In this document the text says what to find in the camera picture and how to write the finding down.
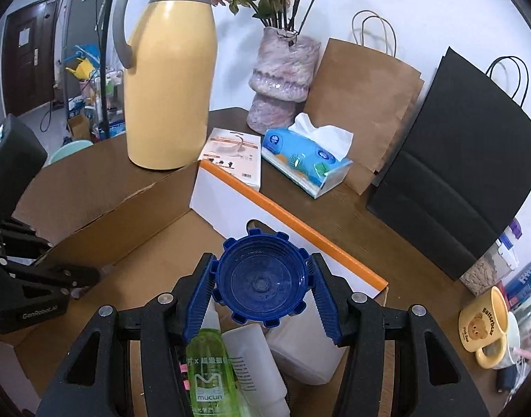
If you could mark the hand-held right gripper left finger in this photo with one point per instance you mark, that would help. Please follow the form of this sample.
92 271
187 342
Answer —
200 295

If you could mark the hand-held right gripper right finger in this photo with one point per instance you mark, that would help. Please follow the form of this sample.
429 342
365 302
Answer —
324 308

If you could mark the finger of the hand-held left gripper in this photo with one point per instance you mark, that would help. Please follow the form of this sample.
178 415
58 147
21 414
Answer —
31 295
22 239

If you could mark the clear bottle with blue cap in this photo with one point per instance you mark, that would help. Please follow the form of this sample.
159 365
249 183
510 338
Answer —
248 278

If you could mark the green spray bottle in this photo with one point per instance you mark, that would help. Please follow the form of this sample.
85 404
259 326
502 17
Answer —
211 369

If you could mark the white tube bottle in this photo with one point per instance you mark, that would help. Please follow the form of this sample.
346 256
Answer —
257 369

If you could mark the orange cardboard box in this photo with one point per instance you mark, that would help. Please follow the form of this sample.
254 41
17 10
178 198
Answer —
118 226

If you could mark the pale green bin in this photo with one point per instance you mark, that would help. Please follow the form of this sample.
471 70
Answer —
72 150

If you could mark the small cardboard floor box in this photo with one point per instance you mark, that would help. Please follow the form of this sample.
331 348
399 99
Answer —
78 128

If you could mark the dark wooden door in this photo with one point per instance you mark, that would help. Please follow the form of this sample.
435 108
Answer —
26 74

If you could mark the cluttered storage rack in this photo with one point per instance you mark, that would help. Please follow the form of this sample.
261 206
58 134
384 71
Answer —
87 74

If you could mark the white product box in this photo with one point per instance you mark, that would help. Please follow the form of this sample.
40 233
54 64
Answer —
230 156

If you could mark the black light stand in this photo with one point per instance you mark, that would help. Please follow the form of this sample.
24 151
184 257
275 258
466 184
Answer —
105 52

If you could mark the blue tissue pack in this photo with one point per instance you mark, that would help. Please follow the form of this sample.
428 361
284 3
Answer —
300 156

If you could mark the yellow bear mug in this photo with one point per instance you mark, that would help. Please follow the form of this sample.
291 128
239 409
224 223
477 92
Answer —
482 325

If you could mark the grey cabinet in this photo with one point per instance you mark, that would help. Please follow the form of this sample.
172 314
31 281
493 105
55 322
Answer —
81 17

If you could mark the clear jar of oats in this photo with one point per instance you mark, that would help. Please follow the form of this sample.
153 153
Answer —
487 265

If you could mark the yellow thermos jug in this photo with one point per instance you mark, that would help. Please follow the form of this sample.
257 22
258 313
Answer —
170 87

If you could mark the white bowl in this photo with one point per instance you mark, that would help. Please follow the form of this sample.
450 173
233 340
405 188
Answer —
513 339

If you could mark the dark pouch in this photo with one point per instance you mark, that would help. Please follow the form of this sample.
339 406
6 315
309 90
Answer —
506 380

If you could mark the blue drink carton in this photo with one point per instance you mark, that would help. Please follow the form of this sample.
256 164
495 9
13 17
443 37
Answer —
526 282

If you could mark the black paper bag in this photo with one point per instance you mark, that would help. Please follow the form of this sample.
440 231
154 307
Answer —
465 160

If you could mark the brown paper bag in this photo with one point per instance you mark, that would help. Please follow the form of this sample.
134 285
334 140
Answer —
361 104

